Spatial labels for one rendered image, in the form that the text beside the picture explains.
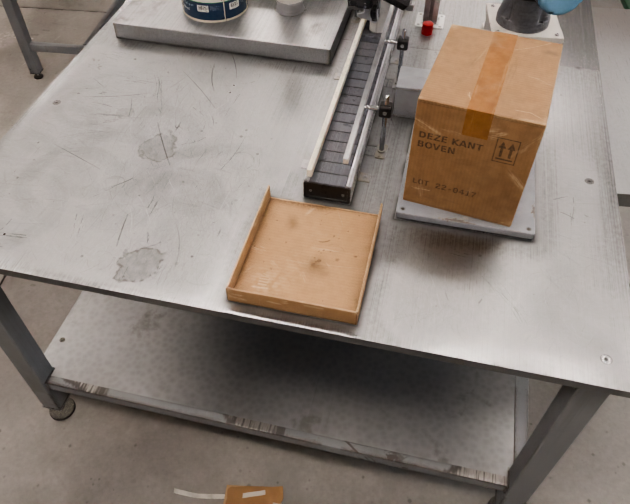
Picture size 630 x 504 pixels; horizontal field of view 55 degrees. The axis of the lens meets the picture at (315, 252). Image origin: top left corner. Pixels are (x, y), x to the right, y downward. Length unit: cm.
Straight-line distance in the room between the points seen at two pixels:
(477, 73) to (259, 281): 60
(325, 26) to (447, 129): 79
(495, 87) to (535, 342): 49
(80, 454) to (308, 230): 110
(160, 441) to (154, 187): 87
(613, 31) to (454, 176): 103
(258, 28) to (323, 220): 77
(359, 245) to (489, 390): 74
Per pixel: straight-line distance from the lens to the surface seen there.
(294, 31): 189
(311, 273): 124
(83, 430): 211
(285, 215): 135
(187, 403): 180
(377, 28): 188
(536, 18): 191
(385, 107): 143
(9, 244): 145
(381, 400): 179
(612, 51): 209
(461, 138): 124
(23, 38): 348
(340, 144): 146
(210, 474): 195
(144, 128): 165
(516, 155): 124
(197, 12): 196
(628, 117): 182
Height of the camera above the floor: 180
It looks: 49 degrees down
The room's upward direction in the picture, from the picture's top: straight up
